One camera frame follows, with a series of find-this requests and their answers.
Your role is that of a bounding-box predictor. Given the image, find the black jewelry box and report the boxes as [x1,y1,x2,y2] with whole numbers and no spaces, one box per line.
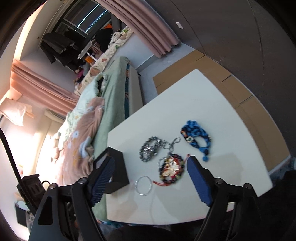
[93,147,130,194]

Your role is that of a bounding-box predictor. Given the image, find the brown bead bracelet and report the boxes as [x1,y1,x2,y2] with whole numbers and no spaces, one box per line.
[152,153,191,187]

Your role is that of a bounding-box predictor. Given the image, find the silver bangle ring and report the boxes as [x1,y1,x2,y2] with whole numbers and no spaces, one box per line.
[134,175,153,196]

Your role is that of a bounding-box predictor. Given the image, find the blue braided bracelet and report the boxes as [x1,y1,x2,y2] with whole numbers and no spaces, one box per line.
[180,119,212,162]

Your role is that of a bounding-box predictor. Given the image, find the silver chain necklace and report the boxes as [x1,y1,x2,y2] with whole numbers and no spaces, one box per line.
[139,136,182,163]

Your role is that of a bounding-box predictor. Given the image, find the pink floral blanket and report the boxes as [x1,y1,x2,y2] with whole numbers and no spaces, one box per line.
[56,97,104,186]

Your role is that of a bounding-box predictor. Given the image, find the white bedside table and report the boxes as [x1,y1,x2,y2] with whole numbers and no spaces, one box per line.
[105,68,273,226]

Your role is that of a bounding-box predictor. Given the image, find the cardboard sheet on floor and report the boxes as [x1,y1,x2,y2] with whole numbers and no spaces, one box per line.
[153,50,290,171]

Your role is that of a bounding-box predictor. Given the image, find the light green pillow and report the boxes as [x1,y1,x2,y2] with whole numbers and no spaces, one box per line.
[58,73,104,142]

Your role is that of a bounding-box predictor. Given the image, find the pink curtain left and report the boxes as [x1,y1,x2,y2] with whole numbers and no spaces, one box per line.
[11,60,79,116]

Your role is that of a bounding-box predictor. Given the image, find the pink curtain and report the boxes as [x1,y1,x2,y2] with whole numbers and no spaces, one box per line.
[11,60,79,116]
[98,0,180,58]

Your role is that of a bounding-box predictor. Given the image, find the green bed sheet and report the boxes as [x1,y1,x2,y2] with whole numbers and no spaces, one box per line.
[91,56,130,222]

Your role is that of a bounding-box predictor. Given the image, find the window seat floral cushion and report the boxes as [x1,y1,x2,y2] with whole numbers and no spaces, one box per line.
[74,26,133,96]

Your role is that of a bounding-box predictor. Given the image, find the hanging dark clothes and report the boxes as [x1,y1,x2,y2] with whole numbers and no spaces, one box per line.
[40,32,78,66]

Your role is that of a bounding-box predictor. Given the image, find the pink curtain right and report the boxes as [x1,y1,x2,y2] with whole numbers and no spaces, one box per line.
[98,0,180,58]

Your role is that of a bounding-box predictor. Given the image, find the black cable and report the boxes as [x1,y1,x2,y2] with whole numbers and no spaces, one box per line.
[0,127,24,186]

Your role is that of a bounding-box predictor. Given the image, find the white wall socket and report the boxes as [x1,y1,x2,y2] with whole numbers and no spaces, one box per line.
[176,22,183,29]

